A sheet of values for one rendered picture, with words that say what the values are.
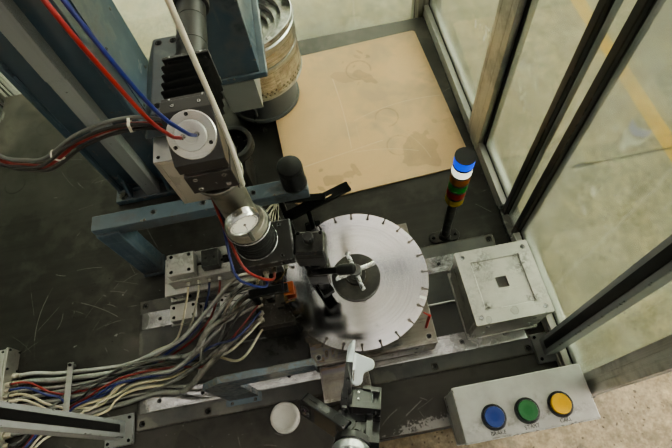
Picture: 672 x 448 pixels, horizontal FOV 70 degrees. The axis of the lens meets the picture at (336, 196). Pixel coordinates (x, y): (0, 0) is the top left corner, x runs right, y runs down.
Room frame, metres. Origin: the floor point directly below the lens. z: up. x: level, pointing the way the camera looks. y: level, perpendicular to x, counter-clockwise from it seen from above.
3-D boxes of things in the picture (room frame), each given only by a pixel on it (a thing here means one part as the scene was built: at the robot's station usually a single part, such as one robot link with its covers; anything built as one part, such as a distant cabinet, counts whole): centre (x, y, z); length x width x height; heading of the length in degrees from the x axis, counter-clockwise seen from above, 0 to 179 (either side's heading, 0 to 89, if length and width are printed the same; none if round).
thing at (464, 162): (0.52, -0.28, 1.14); 0.05 x 0.04 x 0.03; 1
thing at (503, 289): (0.32, -0.35, 0.82); 0.18 x 0.18 x 0.15; 1
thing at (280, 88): (1.14, 0.18, 0.93); 0.31 x 0.31 x 0.36
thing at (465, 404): (0.06, -0.31, 0.82); 0.28 x 0.11 x 0.15; 91
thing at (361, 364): (0.19, 0.01, 0.96); 0.09 x 0.06 x 0.03; 165
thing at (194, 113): (0.51, 0.15, 1.45); 0.35 x 0.07 x 0.28; 1
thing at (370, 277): (0.38, -0.01, 0.96); 0.11 x 0.11 x 0.03
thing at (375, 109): (0.72, 0.31, 0.38); 1.64 x 1.35 x 0.77; 91
